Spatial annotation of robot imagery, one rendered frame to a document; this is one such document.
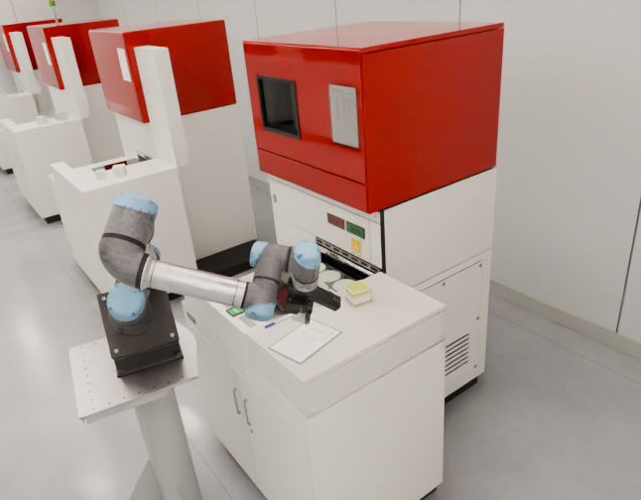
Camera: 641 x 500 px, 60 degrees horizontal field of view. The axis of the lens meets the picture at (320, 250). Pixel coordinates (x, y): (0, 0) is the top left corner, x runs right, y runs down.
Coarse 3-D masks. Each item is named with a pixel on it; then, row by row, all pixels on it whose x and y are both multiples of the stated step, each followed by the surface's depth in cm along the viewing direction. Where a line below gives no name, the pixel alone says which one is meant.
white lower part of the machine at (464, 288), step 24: (480, 264) 261; (432, 288) 244; (456, 288) 256; (480, 288) 267; (456, 312) 262; (480, 312) 275; (456, 336) 268; (480, 336) 282; (456, 360) 275; (480, 360) 289; (456, 384) 282
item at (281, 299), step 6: (324, 264) 244; (324, 270) 239; (330, 270) 239; (336, 270) 238; (282, 276) 238; (288, 276) 237; (342, 276) 233; (348, 276) 233; (282, 282) 233; (324, 282) 230; (330, 282) 230; (282, 288) 228; (330, 288) 225; (282, 294) 224; (276, 300) 220; (282, 300) 220; (282, 306) 216
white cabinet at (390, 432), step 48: (240, 384) 211; (384, 384) 188; (432, 384) 206; (240, 432) 232; (288, 432) 186; (336, 432) 181; (384, 432) 197; (432, 432) 216; (288, 480) 203; (336, 480) 189; (384, 480) 207; (432, 480) 229
